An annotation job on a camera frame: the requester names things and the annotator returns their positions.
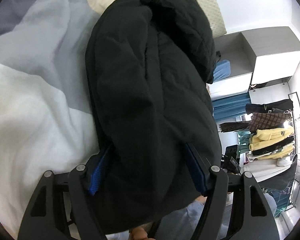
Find black puffer jacket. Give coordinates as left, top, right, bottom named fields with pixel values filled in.
left=85, top=0, right=221, bottom=234

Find person right hand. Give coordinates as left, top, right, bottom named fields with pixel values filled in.
left=129, top=226, right=148, bottom=240

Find yellow hanging jacket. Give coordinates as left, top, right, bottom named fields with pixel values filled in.
left=249, top=126, right=294, bottom=157

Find plaid hanging shirt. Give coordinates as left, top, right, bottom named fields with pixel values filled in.
left=249, top=113, right=291, bottom=133

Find blue curtain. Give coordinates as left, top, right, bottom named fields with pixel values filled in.
left=212, top=93, right=251, bottom=121

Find grey white shelf unit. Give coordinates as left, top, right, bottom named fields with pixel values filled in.
left=209, top=27, right=300, bottom=100

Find patchwork colour-block duvet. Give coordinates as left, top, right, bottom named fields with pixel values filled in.
left=0, top=0, right=115, bottom=238

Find cream quilted headboard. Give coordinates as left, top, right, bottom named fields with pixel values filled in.
left=197, top=0, right=227, bottom=38

